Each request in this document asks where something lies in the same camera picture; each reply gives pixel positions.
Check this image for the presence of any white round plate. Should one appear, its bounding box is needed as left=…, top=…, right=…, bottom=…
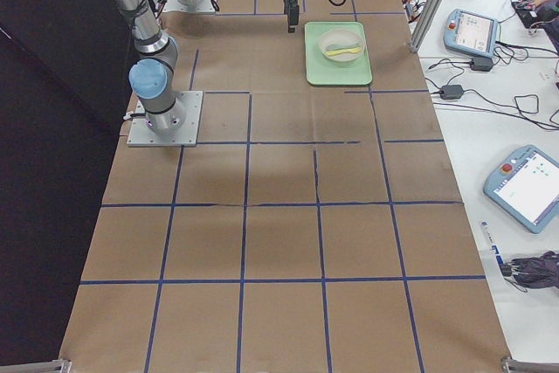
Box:
left=318, top=28, right=365, bottom=66

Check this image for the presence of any yellow plastic fork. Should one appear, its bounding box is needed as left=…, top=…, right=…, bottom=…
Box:
left=325, top=45, right=362, bottom=57

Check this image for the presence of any light green tray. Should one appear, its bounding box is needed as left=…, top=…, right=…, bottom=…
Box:
left=304, top=22, right=373, bottom=86

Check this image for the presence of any teach pendant with screen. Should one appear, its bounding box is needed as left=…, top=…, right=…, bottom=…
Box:
left=443, top=9, right=499, bottom=59

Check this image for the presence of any black power adapter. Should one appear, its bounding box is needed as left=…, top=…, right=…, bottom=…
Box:
left=439, top=84, right=464, bottom=100

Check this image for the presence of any dark folded umbrella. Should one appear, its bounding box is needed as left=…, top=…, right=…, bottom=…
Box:
left=500, top=251, right=558, bottom=293

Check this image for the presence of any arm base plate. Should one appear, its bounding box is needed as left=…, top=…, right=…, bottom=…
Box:
left=162, top=0, right=217, bottom=14
left=127, top=91, right=204, bottom=147

